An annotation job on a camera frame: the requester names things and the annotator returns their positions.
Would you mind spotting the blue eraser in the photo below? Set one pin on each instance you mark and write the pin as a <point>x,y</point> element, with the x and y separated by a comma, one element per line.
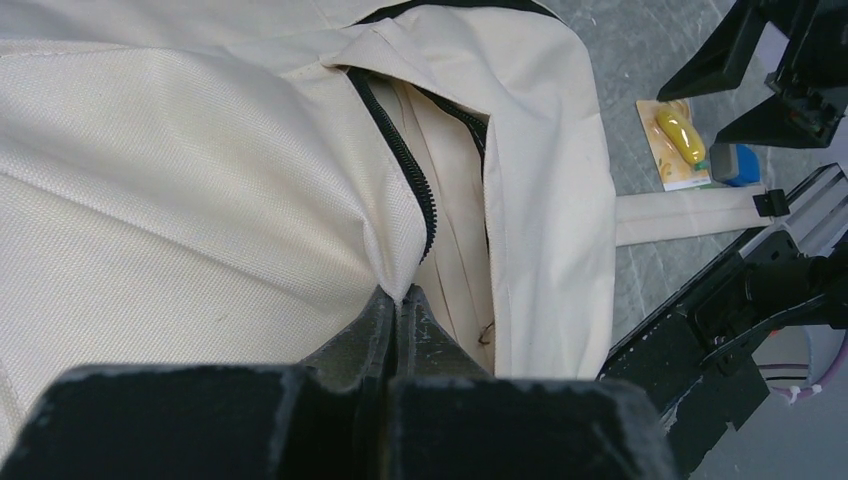
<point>734,165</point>

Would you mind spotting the aluminium frame rail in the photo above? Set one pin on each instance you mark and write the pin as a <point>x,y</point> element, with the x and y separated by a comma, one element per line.
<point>818,214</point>

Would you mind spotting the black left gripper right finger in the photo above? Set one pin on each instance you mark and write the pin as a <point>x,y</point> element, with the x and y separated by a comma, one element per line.
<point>454,421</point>

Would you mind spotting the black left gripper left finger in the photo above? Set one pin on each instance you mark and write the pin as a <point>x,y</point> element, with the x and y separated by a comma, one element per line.
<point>319,418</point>

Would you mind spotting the beige canvas backpack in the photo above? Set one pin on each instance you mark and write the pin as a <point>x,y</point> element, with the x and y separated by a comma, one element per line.
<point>226,182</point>

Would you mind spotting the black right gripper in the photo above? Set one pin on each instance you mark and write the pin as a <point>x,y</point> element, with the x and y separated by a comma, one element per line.
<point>809,84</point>

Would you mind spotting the yellow banana toy pack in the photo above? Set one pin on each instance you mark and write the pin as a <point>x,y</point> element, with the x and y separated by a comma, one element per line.
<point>679,152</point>

